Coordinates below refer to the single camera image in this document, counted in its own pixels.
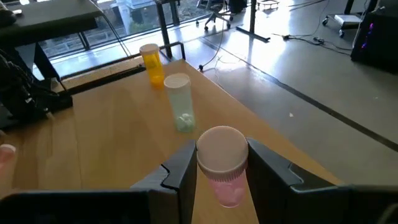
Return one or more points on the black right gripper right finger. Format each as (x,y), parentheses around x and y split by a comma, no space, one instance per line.
(273,193)

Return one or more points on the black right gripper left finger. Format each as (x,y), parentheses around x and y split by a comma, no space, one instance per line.
(174,193)

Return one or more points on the magenta pill bottle white cap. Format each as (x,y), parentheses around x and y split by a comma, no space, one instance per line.
(222,155)

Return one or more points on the teal pill bottle white cap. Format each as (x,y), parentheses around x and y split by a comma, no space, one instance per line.
(180,99)

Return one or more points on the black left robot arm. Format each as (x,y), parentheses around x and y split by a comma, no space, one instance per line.
(21,90)

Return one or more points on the black computer tower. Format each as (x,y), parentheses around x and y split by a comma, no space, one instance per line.
(376,43)

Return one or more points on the wheeled dolly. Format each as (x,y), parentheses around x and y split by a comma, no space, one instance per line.
(345,20)

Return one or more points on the office chair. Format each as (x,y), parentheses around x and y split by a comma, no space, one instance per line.
(213,6)

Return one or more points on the grey desk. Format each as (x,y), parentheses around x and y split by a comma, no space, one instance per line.
(46,18)

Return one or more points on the black frame wooden shelf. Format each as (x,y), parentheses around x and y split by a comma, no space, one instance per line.
(124,130)

